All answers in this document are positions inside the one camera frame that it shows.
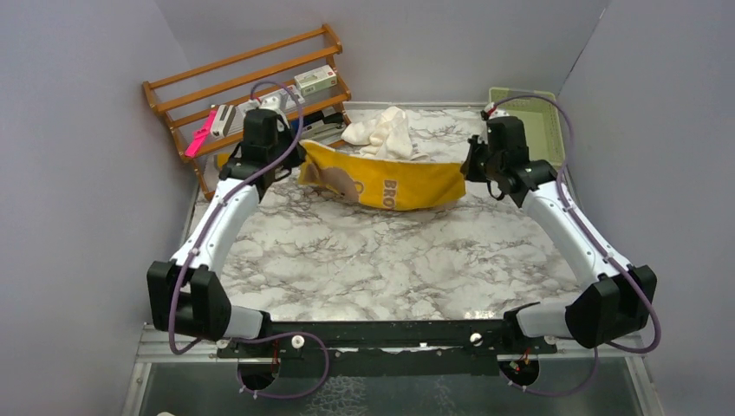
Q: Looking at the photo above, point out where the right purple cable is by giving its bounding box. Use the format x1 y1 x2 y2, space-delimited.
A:
482 94 662 399

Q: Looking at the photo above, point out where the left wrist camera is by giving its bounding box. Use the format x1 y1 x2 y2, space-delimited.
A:
257 92 288 120

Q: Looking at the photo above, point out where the purple cable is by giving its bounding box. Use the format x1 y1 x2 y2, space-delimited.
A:
167 81 305 356
482 94 662 399

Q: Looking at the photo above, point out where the white green box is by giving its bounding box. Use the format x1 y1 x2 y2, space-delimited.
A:
294 65 338 97

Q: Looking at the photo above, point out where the pink plastic tool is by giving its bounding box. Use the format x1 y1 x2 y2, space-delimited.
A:
184 108 217 159

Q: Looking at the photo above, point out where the green plastic basket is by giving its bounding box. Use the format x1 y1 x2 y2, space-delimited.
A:
489 87 565 170

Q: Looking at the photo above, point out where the grey white stapler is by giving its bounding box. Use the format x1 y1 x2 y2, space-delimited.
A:
301 120 347 146

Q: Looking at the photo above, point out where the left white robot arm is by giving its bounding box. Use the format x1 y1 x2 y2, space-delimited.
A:
146 107 304 356

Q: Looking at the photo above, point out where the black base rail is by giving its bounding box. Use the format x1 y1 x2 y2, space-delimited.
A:
217 319 557 378

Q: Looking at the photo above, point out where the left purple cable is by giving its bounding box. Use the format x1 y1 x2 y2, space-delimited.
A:
167 81 305 356

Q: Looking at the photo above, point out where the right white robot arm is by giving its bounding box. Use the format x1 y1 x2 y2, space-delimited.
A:
461 116 657 353

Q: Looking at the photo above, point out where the white silver device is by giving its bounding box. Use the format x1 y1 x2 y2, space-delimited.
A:
210 105 237 140

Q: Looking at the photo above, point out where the long white flat box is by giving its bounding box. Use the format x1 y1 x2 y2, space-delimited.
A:
236 85 305 124

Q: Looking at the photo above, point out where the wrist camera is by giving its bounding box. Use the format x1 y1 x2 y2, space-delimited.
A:
257 92 288 120
480 101 510 121

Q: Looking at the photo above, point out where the orange wooden rack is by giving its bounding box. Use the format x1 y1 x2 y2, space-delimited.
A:
142 23 352 199

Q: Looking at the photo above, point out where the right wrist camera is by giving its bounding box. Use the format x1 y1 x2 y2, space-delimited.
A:
480 101 510 121

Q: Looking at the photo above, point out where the cream white towel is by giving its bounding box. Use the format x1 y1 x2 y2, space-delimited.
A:
341 107 427 161

